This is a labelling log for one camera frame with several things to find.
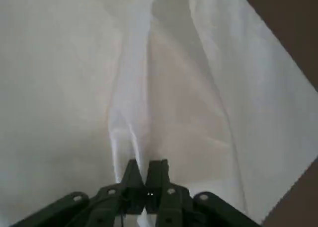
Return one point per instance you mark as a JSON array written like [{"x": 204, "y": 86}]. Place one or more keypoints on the cream tablecloth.
[{"x": 74, "y": 75}]

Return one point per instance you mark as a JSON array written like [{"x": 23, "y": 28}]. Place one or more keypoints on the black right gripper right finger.
[{"x": 174, "y": 204}]

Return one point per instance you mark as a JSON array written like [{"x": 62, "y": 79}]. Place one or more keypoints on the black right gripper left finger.
[{"x": 109, "y": 202}]

